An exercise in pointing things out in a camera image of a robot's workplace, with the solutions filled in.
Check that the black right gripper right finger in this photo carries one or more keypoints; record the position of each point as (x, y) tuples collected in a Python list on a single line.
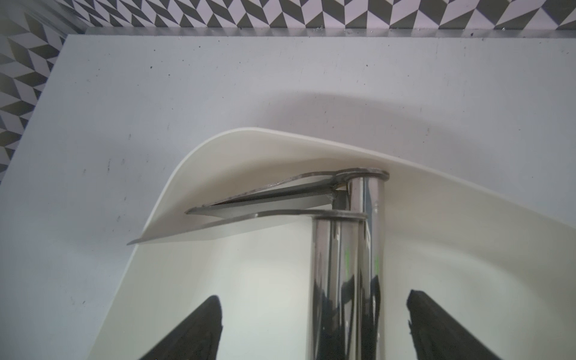
[(437, 335)]

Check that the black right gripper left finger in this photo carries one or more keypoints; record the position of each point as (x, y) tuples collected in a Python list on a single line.
[(196, 337)]

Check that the cream plastic storage box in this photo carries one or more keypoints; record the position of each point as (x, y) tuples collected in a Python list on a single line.
[(507, 274)]

